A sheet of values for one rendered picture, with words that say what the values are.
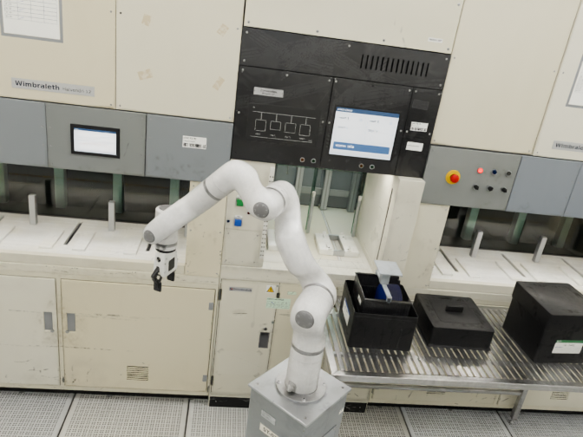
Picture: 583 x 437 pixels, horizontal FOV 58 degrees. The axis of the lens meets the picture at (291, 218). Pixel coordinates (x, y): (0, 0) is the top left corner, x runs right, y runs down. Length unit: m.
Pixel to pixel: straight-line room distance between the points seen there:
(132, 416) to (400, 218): 1.70
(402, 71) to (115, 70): 1.18
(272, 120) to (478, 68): 0.91
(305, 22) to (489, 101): 0.89
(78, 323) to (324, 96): 1.60
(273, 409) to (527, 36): 1.83
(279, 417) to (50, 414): 1.43
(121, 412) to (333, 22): 2.17
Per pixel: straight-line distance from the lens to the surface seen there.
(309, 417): 1.94
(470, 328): 2.47
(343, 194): 3.39
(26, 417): 3.08
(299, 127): 2.30
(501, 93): 2.54
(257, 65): 2.25
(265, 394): 1.99
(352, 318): 2.23
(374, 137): 2.37
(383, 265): 2.29
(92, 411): 3.05
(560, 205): 2.84
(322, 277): 1.83
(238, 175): 1.72
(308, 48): 2.26
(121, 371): 2.94
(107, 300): 2.70
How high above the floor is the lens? 2.08
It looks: 23 degrees down
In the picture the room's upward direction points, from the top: 8 degrees clockwise
